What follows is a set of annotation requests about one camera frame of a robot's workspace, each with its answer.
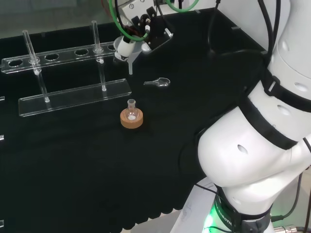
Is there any thin black cable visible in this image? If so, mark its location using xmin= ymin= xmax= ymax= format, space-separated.
xmin=195 ymin=183 xmax=219 ymax=195
xmin=270 ymin=167 xmax=311 ymax=222

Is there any black bench cloth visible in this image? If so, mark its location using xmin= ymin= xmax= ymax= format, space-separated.
xmin=0 ymin=11 xmax=268 ymax=231

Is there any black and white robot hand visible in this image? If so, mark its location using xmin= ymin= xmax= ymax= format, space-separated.
xmin=113 ymin=0 xmax=174 ymax=62

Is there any small round-bottom glass flask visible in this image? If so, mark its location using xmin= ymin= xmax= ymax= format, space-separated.
xmin=124 ymin=99 xmax=140 ymax=121

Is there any white paper sheet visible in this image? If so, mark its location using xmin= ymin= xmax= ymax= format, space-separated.
xmin=171 ymin=177 xmax=220 ymax=233

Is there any clear glass weighing funnel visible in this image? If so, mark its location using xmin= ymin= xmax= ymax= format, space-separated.
xmin=143 ymin=77 xmax=171 ymax=89

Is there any cork ring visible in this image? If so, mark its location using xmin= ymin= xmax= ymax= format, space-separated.
xmin=120 ymin=109 xmax=144 ymax=130

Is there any thick black cable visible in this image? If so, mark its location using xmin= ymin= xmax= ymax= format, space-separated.
xmin=207 ymin=0 xmax=269 ymax=60
xmin=257 ymin=0 xmax=282 ymax=56

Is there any clear plastic funnel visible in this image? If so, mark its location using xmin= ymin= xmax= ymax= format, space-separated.
xmin=113 ymin=36 xmax=142 ymax=76

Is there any green cable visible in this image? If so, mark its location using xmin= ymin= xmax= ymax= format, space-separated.
xmin=108 ymin=0 xmax=149 ymax=42

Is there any clear acrylic funnel stand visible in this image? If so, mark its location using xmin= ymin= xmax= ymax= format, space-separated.
xmin=1 ymin=20 xmax=133 ymax=118

